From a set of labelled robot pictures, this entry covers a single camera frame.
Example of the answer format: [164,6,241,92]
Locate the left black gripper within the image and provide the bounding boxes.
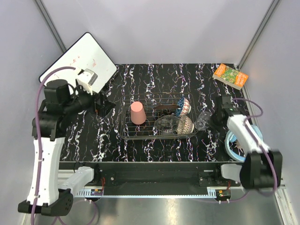
[63,82,116,117]

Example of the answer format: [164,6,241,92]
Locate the clear drinking glass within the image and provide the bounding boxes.
[194,111,213,131]

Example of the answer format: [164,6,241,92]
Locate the pink plastic cup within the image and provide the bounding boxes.
[130,101,146,125]

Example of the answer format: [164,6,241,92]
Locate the brown patterned ceramic bowl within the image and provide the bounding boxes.
[176,115,195,135]

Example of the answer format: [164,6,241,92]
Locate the blue orange patterned bowl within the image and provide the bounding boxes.
[175,97,191,117]

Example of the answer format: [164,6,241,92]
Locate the wire dish rack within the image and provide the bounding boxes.
[119,92,196,140]

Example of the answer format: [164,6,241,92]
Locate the clear glass square plate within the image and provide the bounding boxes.
[154,115,180,134]

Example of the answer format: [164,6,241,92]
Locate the red floral plate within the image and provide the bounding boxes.
[153,104,180,110]

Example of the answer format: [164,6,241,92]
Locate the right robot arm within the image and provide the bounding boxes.
[210,95,283,191]

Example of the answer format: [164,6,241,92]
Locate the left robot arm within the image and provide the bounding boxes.
[17,79,115,217]

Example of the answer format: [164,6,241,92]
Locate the light blue headphones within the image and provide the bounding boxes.
[225,125,263,163]

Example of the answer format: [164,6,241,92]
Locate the small pink white plug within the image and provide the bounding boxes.
[235,141,243,149]

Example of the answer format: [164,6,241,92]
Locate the orange green book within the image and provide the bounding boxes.
[212,64,248,90]

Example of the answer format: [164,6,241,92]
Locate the white whiteboard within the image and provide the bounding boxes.
[39,32,117,93]

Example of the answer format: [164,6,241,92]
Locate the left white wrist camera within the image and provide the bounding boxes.
[76,69,98,95]

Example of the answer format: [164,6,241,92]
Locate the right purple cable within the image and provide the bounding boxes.
[232,97,279,204]

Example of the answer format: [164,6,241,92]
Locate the purple cable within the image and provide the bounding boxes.
[232,97,279,204]
[30,67,101,225]

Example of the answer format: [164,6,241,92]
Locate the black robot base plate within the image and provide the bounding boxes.
[59,162,239,187]

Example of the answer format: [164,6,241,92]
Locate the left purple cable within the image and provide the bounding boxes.
[30,67,101,225]

